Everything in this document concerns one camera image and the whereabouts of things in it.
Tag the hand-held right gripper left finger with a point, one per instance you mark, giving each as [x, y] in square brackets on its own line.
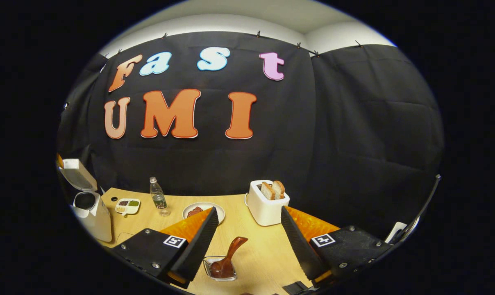
[198, 246]

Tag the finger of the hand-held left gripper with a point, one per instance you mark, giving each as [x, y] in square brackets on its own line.
[60, 162]

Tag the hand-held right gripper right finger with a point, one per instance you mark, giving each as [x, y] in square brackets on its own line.
[298, 246]

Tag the metal mesh chopstick holder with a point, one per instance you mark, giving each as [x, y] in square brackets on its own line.
[208, 266]

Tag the brown wooden spoon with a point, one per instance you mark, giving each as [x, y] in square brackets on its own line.
[231, 252]

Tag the white rice cooker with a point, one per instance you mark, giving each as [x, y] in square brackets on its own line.
[96, 217]

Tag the red meat piece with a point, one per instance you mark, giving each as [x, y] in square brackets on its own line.
[195, 212]

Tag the white round plate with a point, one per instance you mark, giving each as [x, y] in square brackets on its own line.
[208, 206]

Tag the white toaster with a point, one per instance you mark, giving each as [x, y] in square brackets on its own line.
[266, 211]

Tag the toast slice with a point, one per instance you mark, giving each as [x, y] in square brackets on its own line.
[268, 191]
[279, 188]

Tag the clear plastic water bottle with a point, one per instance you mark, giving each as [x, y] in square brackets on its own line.
[158, 196]

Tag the white divided bean tray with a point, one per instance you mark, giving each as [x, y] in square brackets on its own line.
[127, 206]

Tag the dark curved bar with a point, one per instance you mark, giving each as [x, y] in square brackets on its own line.
[425, 205]

